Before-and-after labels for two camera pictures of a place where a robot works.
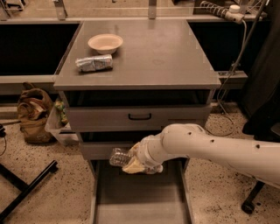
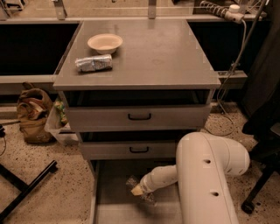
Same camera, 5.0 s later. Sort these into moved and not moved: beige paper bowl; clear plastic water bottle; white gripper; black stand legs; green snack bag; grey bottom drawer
Moved: white gripper; clear plastic water bottle
Not moved: green snack bag; black stand legs; grey bottom drawer; beige paper bowl
